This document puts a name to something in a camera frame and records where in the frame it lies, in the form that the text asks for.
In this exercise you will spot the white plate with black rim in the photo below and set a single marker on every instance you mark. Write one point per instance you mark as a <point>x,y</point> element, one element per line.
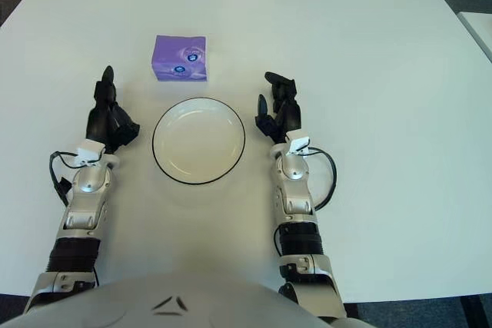
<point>198,143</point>

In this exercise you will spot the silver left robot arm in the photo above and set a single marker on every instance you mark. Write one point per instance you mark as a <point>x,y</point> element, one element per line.
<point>86,197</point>

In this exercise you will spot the purple tissue paper pack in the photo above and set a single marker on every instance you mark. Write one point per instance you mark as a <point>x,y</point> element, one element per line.
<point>178,55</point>

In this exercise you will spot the black table leg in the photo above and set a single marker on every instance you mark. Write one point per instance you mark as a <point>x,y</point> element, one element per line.
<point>473,310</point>

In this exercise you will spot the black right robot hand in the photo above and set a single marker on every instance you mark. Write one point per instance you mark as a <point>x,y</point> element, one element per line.
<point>290,113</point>

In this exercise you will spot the neighbouring white table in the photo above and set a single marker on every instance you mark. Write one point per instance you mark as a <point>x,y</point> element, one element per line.
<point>480,32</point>

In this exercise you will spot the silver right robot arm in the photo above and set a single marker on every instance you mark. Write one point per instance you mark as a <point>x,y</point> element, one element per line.
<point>294,193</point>

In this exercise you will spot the grey robot torso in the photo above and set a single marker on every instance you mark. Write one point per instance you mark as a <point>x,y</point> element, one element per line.
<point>173,301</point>

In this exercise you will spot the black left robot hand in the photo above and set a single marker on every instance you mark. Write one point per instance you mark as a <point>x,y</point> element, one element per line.
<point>100,120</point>

